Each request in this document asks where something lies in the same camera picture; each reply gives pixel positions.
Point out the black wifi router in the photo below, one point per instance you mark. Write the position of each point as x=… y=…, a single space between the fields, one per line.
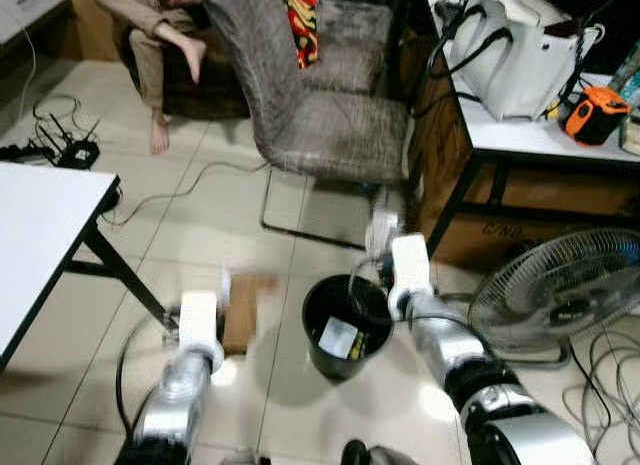
x=75 y=155

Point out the white drawer cabinet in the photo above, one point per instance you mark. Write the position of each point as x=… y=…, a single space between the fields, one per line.
x=30 y=10

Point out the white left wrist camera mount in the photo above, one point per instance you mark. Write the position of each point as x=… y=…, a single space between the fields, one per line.
x=200 y=320

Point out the black rubbish bin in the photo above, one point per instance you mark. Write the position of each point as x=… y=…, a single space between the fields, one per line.
x=345 y=370

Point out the black metal table leg frame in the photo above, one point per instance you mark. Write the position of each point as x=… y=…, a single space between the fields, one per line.
x=120 y=270

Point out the orange and black device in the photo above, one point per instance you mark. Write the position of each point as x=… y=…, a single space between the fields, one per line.
x=595 y=115

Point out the dark brown armchair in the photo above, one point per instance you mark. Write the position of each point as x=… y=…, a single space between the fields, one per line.
x=215 y=95

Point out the white desk with black frame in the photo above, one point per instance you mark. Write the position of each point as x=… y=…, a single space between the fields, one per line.
x=510 y=135

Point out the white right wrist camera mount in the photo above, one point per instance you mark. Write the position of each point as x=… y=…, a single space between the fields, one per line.
x=410 y=270

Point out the large printed cardboard carton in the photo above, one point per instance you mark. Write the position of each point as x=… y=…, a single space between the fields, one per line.
x=560 y=190

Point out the red patterned cloth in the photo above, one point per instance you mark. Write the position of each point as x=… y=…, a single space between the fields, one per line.
x=300 y=25

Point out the black power strip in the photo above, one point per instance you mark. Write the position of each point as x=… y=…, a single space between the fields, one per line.
x=20 y=153

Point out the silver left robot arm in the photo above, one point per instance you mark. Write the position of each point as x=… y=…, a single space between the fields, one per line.
x=175 y=400

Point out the small white device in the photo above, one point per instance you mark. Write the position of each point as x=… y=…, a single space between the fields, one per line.
x=631 y=130

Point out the clear blue water bottle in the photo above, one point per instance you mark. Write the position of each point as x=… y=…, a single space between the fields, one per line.
x=630 y=80

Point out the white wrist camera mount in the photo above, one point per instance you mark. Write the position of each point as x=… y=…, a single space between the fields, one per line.
x=200 y=320
x=410 y=270

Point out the white tote bag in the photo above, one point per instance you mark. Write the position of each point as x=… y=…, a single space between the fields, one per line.
x=520 y=65

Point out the grey woven cantilever chair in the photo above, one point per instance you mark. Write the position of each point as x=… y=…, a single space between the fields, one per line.
x=330 y=125

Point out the large brown cardboard sheet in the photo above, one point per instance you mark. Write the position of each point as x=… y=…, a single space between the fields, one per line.
x=245 y=320

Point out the robot right leg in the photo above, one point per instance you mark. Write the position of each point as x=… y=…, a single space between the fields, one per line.
x=370 y=455

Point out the grey floor fan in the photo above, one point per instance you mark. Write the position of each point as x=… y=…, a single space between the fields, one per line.
x=565 y=310

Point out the grey patterned upholstered seat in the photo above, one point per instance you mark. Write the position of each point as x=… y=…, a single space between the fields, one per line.
x=355 y=45

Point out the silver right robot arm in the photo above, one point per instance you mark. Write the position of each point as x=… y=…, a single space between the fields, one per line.
x=450 y=350

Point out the barefoot person in khaki trousers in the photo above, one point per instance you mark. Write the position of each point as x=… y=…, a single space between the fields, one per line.
x=150 y=25

